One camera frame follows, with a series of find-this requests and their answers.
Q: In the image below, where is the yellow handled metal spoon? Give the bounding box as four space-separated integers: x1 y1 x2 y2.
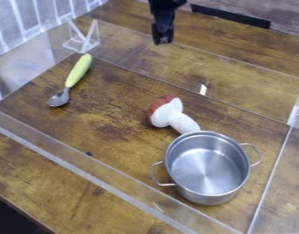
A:
48 54 92 107

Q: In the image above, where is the silver metal pot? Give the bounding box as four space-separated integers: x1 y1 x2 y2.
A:
149 131 262 206

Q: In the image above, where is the white plush mushroom red cap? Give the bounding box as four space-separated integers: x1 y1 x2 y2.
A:
148 94 200 134

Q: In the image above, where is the clear acrylic triangle stand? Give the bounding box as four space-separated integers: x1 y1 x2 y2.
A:
63 19 100 54

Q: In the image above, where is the black strip on table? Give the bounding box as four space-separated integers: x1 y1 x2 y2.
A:
191 4 271 29

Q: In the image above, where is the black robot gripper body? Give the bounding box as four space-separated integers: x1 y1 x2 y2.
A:
148 0 187 24

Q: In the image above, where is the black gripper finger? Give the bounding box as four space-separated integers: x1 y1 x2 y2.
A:
151 23 173 45

